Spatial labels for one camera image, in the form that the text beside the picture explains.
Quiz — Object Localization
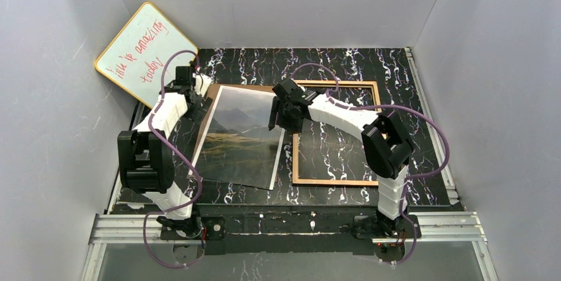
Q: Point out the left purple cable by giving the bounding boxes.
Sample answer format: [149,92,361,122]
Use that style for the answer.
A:
[144,49,204,269]

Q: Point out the white board yellow rim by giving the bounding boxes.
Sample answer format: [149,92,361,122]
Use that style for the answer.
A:
[94,2,198,107]

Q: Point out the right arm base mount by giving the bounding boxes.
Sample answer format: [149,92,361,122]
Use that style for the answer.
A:
[349,215,422,239]

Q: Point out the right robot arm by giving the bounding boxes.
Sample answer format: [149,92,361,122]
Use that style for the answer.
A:
[268,79,413,221]

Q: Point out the brown backing board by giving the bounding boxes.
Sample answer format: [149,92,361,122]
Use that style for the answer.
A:
[193,84,275,159]

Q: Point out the wooden picture frame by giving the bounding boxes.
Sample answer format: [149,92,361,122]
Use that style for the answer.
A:
[292,80,380,187]

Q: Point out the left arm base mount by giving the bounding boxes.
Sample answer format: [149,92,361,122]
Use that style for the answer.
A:
[156,216,226,240]

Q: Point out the landscape photo print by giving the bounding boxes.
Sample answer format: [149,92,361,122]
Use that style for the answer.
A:
[188,85,286,191]

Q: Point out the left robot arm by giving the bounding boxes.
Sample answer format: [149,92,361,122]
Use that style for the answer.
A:
[117,66,212,220]

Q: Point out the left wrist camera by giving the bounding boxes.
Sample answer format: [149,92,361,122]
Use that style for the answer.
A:
[194,74,213,97]

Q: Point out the aluminium rail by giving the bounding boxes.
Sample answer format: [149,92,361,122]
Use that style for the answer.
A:
[82,206,497,280]

